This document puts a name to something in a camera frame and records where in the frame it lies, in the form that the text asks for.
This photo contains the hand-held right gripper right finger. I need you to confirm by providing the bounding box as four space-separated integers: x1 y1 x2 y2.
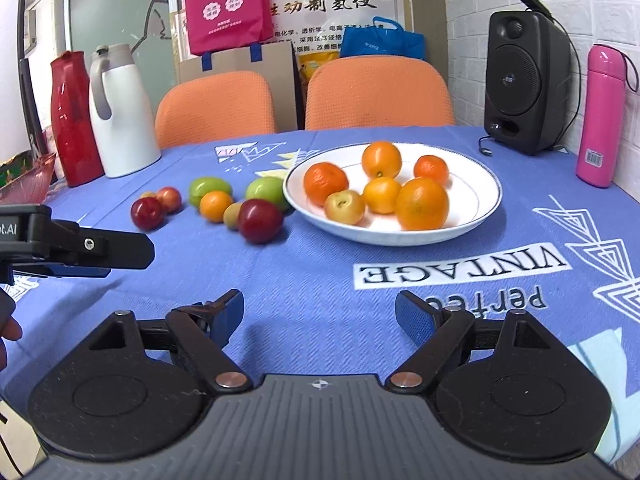
385 290 557 395

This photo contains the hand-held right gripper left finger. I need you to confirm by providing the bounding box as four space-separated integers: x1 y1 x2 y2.
86 288 254 395

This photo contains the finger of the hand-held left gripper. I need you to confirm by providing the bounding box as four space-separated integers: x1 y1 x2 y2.
12 261 112 279
47 219 156 270

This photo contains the dark red plum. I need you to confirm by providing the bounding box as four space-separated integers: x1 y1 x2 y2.
130 197 166 232
237 198 285 245

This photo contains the red yellow nectarine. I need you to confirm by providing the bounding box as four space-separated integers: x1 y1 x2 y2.
156 186 182 214

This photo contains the small round orange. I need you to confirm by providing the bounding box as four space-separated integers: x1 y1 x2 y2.
199 190 235 224

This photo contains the green jujube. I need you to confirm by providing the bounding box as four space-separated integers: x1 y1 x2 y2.
245 177 291 212
188 176 234 208

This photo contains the large orange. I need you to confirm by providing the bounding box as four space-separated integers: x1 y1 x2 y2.
361 141 403 179
396 177 450 231

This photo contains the yellow orange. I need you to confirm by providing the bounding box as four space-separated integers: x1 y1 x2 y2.
362 177 403 215

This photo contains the yellow red plum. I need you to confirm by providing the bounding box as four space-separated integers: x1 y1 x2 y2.
324 190 366 226

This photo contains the white plate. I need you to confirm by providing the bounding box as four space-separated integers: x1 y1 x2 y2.
282 143 503 247

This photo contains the small tangerine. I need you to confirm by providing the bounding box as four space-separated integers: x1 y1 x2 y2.
413 155 450 186

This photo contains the large tangerine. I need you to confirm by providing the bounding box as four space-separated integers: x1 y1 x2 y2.
303 161 350 207

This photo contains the person's left hand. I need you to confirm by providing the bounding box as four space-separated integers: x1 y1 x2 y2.
0 315 24 368

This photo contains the pink glass bowl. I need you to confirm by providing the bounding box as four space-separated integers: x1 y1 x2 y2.
0 152 57 204

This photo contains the green gold foil packet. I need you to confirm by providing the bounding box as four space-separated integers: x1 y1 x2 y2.
0 151 33 183

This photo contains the blue printed tablecloth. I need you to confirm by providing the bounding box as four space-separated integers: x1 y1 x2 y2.
0 125 640 471

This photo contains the red thermos jug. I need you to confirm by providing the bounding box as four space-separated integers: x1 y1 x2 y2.
50 51 106 188

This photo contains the white thermos jug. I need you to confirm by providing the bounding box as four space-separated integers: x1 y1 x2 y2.
89 43 162 179

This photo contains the black framed board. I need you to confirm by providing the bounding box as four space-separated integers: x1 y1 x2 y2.
0 0 50 161

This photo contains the orange chair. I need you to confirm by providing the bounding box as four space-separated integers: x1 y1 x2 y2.
155 71 277 150
305 56 457 131

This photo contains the brown paper bag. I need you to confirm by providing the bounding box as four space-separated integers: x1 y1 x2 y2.
177 41 301 131

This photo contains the black speaker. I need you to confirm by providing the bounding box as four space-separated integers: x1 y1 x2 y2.
483 9 572 157

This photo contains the yellow snack bag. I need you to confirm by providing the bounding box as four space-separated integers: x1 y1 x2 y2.
296 49 342 130

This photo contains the magenta tote bag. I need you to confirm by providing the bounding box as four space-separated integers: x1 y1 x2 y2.
182 0 275 57

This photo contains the pink bottle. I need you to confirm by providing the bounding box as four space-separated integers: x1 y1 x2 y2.
575 43 640 189

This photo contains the blue tote bag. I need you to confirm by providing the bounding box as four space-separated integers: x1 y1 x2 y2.
339 20 426 62

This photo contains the thin black wire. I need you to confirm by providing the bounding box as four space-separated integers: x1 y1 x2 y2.
547 10 584 153

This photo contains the wall poster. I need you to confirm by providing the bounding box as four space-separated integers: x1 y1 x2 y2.
267 0 415 53

